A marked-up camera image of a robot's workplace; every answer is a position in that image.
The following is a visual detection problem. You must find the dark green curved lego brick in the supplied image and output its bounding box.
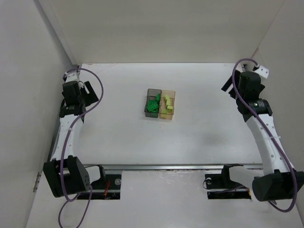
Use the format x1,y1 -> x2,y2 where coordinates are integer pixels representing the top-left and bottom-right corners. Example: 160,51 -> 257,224
155,94 -> 161,102

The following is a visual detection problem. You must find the lime curved lego brick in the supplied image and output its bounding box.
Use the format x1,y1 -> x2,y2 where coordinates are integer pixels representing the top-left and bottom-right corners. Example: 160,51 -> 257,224
164,95 -> 171,101

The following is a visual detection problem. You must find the dark green lego plate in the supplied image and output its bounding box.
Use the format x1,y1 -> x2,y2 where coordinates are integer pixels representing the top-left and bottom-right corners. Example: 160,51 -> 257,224
146,100 -> 159,113

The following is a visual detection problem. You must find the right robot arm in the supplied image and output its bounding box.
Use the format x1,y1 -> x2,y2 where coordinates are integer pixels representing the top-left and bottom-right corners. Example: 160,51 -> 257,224
222,71 -> 304,201

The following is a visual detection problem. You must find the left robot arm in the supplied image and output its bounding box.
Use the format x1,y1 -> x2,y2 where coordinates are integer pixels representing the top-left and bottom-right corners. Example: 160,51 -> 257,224
43,81 -> 99,198

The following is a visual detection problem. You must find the grey transparent container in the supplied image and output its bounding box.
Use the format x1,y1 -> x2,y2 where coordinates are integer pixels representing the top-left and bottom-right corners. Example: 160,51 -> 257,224
144,88 -> 162,118

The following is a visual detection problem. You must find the orange transparent container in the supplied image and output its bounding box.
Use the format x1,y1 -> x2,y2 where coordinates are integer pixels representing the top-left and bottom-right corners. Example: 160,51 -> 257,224
159,90 -> 176,120

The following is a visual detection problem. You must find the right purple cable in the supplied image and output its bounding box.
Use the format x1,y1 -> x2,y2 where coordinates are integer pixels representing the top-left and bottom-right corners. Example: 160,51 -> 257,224
232,58 -> 299,213

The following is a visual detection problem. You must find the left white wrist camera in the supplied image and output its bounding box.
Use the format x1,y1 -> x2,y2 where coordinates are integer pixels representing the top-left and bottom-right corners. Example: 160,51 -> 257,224
63,69 -> 80,83

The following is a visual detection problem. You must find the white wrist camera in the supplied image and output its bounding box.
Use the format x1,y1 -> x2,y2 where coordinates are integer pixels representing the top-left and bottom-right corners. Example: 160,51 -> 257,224
63,69 -> 80,83
245,62 -> 269,79

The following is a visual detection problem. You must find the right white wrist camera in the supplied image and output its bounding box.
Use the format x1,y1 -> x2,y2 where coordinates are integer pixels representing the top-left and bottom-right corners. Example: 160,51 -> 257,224
245,62 -> 269,79

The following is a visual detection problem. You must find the aluminium rail front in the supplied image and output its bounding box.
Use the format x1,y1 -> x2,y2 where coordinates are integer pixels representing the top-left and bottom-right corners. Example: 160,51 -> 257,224
48,163 -> 285,171

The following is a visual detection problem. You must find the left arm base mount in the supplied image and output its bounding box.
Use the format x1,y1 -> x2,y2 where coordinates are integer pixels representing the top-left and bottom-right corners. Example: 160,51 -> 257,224
91,172 -> 122,200

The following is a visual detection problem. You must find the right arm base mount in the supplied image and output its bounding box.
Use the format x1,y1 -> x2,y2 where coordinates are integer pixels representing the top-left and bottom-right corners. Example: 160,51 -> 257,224
202,164 -> 251,200

